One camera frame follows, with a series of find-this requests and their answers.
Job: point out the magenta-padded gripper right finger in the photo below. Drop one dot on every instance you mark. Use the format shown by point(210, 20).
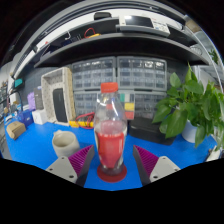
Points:
point(163, 168)

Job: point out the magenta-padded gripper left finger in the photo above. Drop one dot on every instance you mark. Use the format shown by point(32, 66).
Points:
point(63, 169)

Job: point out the clear bottle with red label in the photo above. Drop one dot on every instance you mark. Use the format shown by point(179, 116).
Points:
point(110, 146)

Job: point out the beige ceramic mug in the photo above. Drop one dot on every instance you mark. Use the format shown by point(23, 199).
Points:
point(65, 145)

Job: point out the black box with white label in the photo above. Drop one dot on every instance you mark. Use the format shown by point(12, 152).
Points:
point(146, 131)

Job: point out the yellow multimeter with red leads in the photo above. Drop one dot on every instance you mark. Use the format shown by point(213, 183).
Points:
point(76, 124)

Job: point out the white power strip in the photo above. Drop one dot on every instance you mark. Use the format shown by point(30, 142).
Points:
point(213, 155)

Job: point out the small white box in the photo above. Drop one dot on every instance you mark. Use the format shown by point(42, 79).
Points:
point(39, 117)

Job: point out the green potted plant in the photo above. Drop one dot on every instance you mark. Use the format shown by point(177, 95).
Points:
point(183, 113)

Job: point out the small cardboard box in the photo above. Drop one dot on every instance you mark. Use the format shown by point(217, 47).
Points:
point(15, 130)

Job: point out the blue box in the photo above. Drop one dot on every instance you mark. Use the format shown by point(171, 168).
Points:
point(25, 118)

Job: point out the grey small-parts drawer cabinet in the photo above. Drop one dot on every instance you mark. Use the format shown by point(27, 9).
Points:
point(150, 105)
point(141, 73)
point(85, 103)
point(93, 73)

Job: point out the clear organizer box, coloured parts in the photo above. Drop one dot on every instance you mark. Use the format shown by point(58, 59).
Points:
point(130, 107)

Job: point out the beige perforated box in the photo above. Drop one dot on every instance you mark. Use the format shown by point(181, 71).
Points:
point(66, 96)

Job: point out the purple container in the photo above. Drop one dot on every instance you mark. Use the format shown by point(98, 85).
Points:
point(31, 101)

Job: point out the dark grey flat box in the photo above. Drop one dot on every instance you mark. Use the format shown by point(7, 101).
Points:
point(38, 98)

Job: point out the black shelf unit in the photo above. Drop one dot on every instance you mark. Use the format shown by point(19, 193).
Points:
point(116, 45)

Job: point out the white shelf rack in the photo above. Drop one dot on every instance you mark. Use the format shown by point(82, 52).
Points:
point(195, 25)

